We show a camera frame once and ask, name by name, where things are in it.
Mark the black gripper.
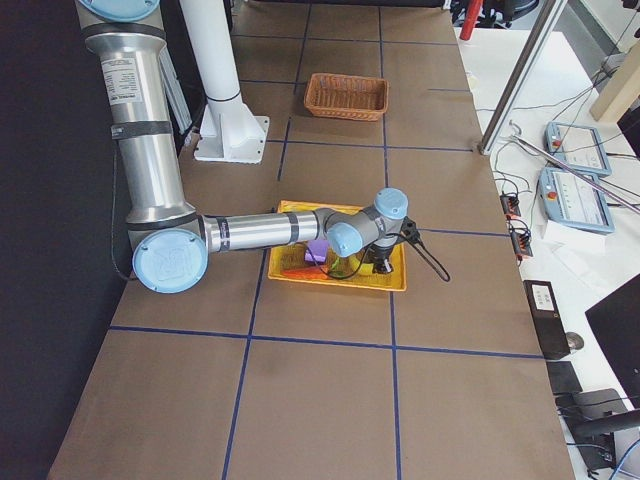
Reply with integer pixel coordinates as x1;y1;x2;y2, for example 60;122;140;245
368;239;396;274

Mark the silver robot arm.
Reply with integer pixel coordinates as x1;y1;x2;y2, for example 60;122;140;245
76;1;408;294

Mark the yellow plastic basket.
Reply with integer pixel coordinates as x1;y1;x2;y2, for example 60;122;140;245
267;200;408;293

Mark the brown wicker basket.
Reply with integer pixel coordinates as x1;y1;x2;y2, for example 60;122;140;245
304;73;389;122

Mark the purple cube block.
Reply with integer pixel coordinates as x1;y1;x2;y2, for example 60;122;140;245
304;239;329;265

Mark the toy carrot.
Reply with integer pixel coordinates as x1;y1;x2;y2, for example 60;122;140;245
282;259;354;280

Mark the orange connector block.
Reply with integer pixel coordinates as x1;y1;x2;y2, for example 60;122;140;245
500;192;533;263

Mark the black box with label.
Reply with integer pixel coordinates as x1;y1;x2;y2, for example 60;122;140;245
523;280;570;360

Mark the reacher grabber tool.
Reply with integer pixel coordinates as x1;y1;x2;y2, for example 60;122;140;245
509;121;640;214

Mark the near teach pendant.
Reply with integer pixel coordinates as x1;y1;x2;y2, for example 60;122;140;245
538;167;615;235

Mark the teach pendant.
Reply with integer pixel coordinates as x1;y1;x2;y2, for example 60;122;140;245
538;167;615;235
544;121;612;177

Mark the far teach pendant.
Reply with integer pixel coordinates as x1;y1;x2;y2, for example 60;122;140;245
544;121;612;177

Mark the black monitor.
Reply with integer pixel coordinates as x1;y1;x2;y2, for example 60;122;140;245
586;279;639;406

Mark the white pedestal column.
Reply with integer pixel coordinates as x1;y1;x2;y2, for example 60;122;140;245
180;0;270;164

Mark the aluminium frame post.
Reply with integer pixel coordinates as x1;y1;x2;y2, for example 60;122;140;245
478;0;568;156

